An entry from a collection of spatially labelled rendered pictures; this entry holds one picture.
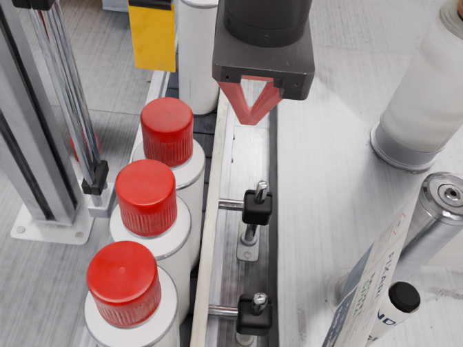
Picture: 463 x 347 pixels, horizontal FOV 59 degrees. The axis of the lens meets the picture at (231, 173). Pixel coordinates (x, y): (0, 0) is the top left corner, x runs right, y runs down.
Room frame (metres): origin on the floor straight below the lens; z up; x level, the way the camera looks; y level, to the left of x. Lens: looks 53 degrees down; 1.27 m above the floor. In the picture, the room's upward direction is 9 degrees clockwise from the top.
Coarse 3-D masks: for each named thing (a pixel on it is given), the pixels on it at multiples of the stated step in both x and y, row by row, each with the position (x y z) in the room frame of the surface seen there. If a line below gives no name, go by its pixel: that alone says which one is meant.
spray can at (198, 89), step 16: (192, 0) 0.38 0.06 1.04; (208, 0) 0.38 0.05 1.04; (192, 16) 0.38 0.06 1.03; (208, 16) 0.38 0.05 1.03; (192, 32) 0.38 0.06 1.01; (208, 32) 0.38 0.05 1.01; (192, 48) 0.38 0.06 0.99; (208, 48) 0.38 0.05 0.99; (192, 64) 0.38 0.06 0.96; (208, 64) 0.38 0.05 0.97; (192, 80) 0.38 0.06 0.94; (208, 80) 0.38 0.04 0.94; (192, 96) 0.38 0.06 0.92; (208, 96) 0.38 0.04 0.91; (208, 112) 0.38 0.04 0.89
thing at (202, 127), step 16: (176, 48) 0.51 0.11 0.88; (176, 64) 0.48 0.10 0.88; (176, 80) 0.44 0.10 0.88; (176, 96) 0.41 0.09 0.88; (208, 128) 0.36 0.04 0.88; (208, 144) 0.33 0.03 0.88; (208, 160) 0.31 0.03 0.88; (208, 176) 0.28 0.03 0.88; (192, 272) 0.16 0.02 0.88; (192, 288) 0.15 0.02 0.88; (192, 304) 0.13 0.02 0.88; (192, 320) 0.12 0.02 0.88
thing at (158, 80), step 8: (176, 0) 0.51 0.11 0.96; (176, 8) 0.49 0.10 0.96; (176, 16) 0.47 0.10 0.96; (176, 24) 0.46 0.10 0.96; (160, 72) 0.36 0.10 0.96; (152, 80) 0.34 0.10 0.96; (160, 80) 0.35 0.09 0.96; (152, 88) 0.33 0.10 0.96; (160, 88) 0.33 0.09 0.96; (152, 96) 0.32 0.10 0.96; (160, 96) 0.33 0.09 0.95; (136, 136) 0.26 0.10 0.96; (136, 144) 0.25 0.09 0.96; (88, 336) 0.07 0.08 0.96; (80, 344) 0.06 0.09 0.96; (88, 344) 0.07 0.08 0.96; (96, 344) 0.07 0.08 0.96
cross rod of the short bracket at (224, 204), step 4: (220, 200) 0.23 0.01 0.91; (224, 200) 0.23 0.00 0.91; (228, 200) 0.23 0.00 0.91; (232, 200) 0.24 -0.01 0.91; (236, 200) 0.24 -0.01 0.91; (240, 200) 0.24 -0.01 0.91; (220, 204) 0.23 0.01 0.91; (224, 204) 0.23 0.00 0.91; (228, 204) 0.23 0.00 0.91; (232, 204) 0.23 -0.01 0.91; (236, 204) 0.23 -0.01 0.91; (240, 204) 0.23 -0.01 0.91; (220, 208) 0.23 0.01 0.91; (224, 208) 0.23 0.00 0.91; (228, 208) 0.23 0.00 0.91; (232, 208) 0.23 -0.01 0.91; (236, 208) 0.23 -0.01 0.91; (240, 208) 0.23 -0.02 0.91
